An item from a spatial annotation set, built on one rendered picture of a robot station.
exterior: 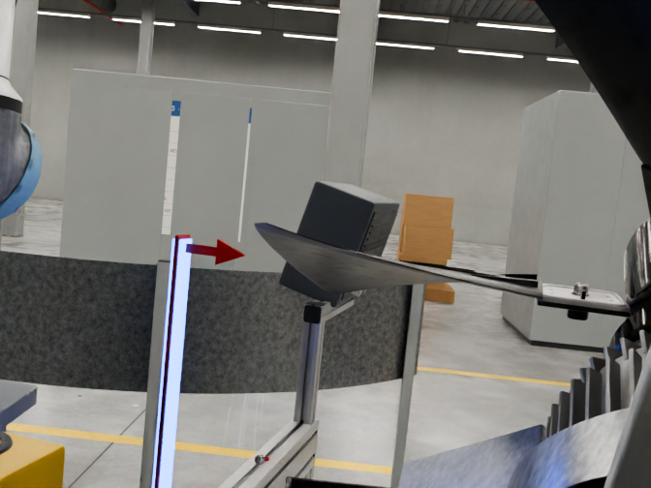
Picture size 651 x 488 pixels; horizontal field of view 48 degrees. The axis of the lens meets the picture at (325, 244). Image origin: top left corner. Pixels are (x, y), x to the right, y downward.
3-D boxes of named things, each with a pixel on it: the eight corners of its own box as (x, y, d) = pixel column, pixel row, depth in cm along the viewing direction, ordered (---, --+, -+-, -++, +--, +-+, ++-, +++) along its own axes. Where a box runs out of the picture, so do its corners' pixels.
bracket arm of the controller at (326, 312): (320, 324, 118) (322, 306, 118) (302, 321, 119) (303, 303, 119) (354, 305, 141) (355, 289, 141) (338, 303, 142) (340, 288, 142)
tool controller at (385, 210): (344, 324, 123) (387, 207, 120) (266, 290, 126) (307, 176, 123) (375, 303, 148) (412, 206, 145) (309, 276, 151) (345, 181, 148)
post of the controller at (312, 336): (310, 425, 120) (322, 305, 118) (293, 421, 121) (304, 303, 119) (315, 419, 123) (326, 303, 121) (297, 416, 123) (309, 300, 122)
